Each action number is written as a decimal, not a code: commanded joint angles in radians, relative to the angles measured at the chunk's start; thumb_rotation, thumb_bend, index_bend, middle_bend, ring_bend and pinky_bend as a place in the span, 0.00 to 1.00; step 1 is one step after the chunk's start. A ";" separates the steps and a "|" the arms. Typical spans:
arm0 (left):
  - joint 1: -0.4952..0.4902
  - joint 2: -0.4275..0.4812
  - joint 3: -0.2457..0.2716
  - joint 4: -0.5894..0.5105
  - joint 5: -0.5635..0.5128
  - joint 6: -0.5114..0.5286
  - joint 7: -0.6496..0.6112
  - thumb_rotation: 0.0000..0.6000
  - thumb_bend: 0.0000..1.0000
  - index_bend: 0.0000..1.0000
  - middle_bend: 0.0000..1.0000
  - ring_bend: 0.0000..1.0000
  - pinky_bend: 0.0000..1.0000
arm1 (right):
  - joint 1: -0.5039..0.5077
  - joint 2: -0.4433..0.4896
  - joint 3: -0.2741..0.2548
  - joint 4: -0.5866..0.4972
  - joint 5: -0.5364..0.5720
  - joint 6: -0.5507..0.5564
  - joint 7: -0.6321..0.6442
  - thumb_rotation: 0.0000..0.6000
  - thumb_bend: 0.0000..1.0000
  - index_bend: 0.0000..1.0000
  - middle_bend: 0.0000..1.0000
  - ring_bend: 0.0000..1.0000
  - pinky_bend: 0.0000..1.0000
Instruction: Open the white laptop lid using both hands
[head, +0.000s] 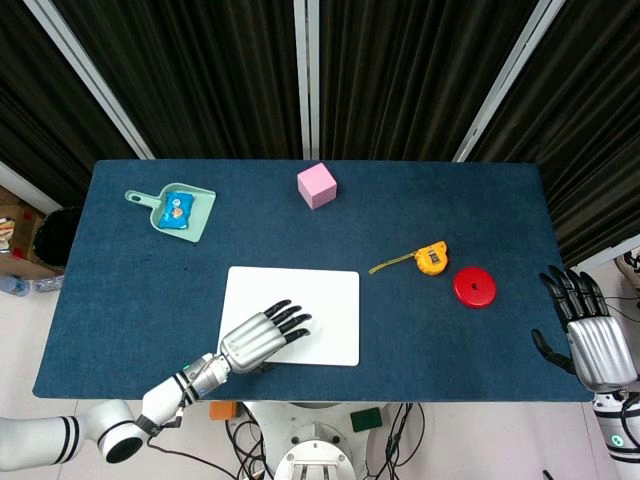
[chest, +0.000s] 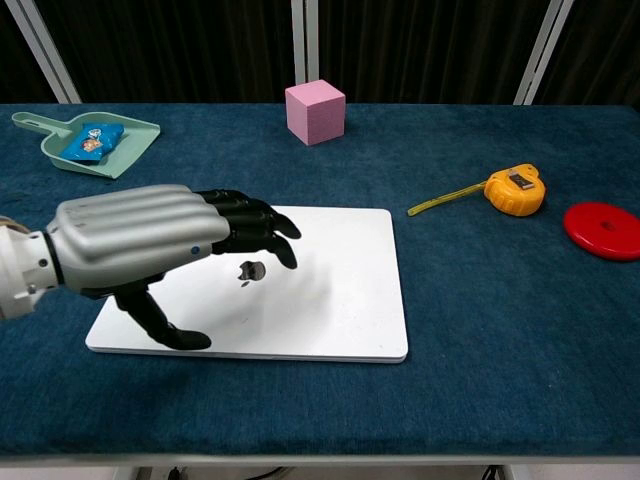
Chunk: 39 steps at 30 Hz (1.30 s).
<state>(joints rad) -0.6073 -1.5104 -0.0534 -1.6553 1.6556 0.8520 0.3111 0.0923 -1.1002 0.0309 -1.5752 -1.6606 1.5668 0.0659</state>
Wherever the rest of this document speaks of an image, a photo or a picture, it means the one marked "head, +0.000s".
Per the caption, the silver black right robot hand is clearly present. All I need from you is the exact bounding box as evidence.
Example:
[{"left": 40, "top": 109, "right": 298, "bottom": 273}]
[{"left": 530, "top": 264, "right": 639, "bottom": 392}]

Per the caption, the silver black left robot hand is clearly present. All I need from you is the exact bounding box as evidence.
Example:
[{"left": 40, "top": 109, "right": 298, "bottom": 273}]
[{"left": 219, "top": 298, "right": 313, "bottom": 375}]

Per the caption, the silver laptop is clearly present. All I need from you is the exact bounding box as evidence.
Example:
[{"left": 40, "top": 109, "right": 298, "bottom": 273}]
[{"left": 218, "top": 265, "right": 361, "bottom": 368}]

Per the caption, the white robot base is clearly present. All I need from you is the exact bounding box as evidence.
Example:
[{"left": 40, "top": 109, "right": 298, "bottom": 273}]
[{"left": 244, "top": 401, "right": 386, "bottom": 480}]

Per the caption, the mint green dustpan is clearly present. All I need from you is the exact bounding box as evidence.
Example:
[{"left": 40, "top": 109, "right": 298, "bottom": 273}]
[{"left": 124, "top": 183, "right": 218, "bottom": 245}]

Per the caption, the dark green box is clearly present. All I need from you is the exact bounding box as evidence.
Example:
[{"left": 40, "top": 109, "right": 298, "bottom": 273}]
[{"left": 349, "top": 407, "right": 384, "bottom": 434}]

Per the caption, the red disc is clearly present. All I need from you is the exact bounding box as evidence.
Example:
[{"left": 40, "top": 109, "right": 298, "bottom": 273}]
[{"left": 453, "top": 266, "right": 500, "bottom": 309}]

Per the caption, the blue table cloth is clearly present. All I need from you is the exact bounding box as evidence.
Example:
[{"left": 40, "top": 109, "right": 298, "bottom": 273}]
[{"left": 32, "top": 159, "right": 596, "bottom": 403}]

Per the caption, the blue snack packet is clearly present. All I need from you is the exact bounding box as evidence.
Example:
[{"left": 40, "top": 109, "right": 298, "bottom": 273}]
[{"left": 159, "top": 191, "right": 196, "bottom": 231}]

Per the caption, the pink cube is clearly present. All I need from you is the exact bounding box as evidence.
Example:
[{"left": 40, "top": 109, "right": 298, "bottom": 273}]
[{"left": 296, "top": 161, "right": 339, "bottom": 211}]

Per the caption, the yellow tape measure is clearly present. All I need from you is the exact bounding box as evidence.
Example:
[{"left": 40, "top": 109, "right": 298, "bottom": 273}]
[{"left": 368, "top": 240, "right": 451, "bottom": 277}]

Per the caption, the black trash bin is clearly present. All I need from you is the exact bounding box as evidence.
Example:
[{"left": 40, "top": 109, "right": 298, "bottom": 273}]
[{"left": 33, "top": 207, "right": 84, "bottom": 269}]

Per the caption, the black pleated curtain panel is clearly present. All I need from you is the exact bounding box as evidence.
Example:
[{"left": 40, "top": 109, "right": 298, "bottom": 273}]
[
  {"left": 52, "top": 0, "right": 304, "bottom": 161},
  {"left": 0, "top": 0, "right": 142, "bottom": 207},
  {"left": 318, "top": 0, "right": 539, "bottom": 162},
  {"left": 467, "top": 0, "right": 640, "bottom": 267}
]

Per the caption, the cardboard box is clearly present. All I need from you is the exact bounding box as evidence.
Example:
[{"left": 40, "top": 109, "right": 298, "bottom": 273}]
[{"left": 0, "top": 185, "right": 66, "bottom": 281}]

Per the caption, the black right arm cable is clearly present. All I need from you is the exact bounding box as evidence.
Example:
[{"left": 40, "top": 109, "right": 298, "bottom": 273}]
[{"left": 618, "top": 392, "right": 640, "bottom": 451}]

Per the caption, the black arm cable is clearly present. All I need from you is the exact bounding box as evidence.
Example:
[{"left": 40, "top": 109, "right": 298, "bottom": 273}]
[
  {"left": 147, "top": 372, "right": 201, "bottom": 451},
  {"left": 618, "top": 392, "right": 640, "bottom": 451}
]

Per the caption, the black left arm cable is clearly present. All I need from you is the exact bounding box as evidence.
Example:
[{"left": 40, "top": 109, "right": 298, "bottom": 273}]
[{"left": 147, "top": 372, "right": 201, "bottom": 451}]

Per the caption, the black floor cable bundle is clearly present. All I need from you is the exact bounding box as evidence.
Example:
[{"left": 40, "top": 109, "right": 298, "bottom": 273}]
[
  {"left": 364, "top": 402, "right": 427, "bottom": 480},
  {"left": 224, "top": 418, "right": 269, "bottom": 480}
]

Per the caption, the white frame post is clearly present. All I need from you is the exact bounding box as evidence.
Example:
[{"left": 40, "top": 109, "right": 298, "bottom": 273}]
[
  {"left": 22, "top": 0, "right": 155, "bottom": 161},
  {"left": 452, "top": 0, "right": 569, "bottom": 163},
  {"left": 293, "top": 0, "right": 322, "bottom": 161}
]

